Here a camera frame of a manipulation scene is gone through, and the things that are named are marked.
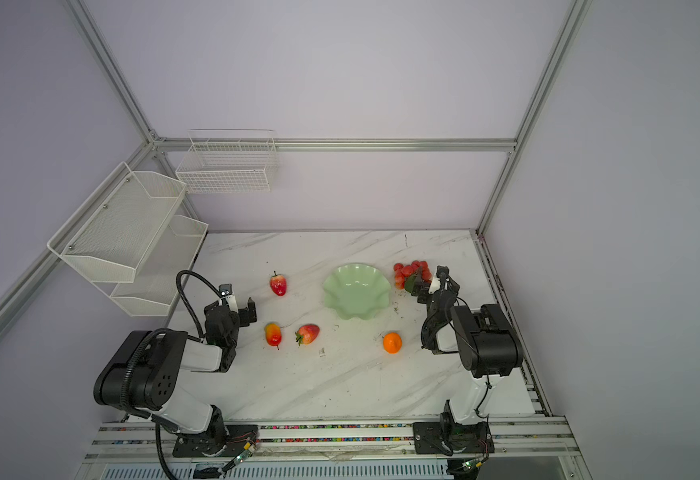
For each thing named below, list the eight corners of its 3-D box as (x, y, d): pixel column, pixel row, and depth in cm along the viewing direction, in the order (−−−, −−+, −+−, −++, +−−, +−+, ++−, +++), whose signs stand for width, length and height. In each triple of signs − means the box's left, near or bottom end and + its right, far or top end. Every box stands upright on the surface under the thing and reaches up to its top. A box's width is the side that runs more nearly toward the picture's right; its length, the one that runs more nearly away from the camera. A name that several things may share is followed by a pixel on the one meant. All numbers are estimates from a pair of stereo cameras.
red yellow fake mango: (265, 346, 91) (262, 341, 88) (269, 327, 95) (266, 322, 92) (280, 346, 91) (278, 341, 88) (283, 327, 95) (281, 322, 92)
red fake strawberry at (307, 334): (295, 345, 91) (293, 340, 88) (297, 330, 95) (295, 324, 92) (318, 345, 91) (316, 340, 88) (319, 330, 95) (318, 324, 92)
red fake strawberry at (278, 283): (270, 296, 103) (267, 290, 100) (274, 277, 108) (272, 271, 105) (284, 296, 103) (282, 290, 100) (288, 277, 108) (286, 271, 105)
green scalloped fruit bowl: (323, 325, 96) (321, 317, 92) (327, 272, 110) (326, 263, 106) (391, 325, 96) (393, 317, 92) (387, 272, 110) (388, 263, 106)
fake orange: (389, 357, 90) (391, 351, 86) (380, 343, 93) (381, 337, 89) (402, 349, 92) (404, 342, 88) (392, 335, 94) (394, 329, 91)
